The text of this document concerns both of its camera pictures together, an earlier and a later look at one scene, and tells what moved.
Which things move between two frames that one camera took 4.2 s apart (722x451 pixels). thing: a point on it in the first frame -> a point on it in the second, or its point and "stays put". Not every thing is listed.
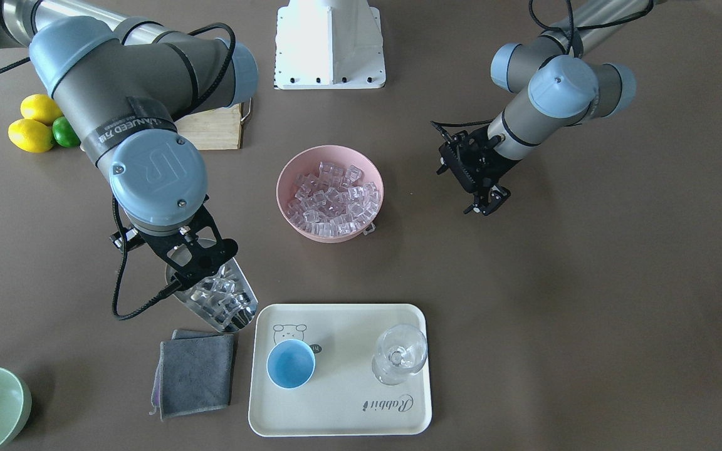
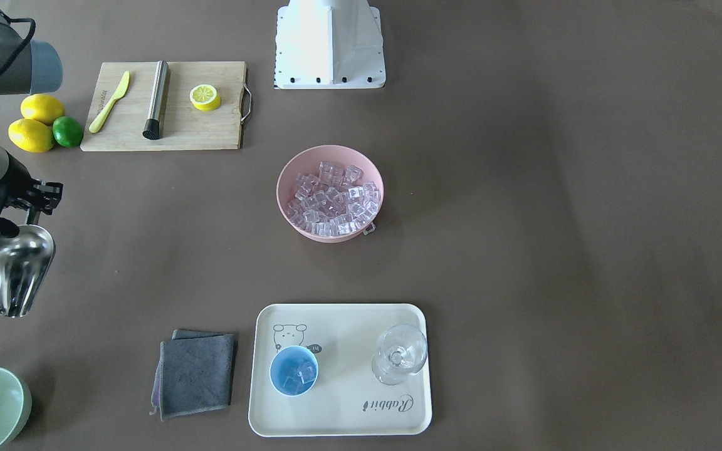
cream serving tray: x=343 y=398 stays put
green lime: x=64 y=133 stays put
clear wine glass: x=402 y=349 stays put
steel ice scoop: x=224 y=300 -> x=17 y=267
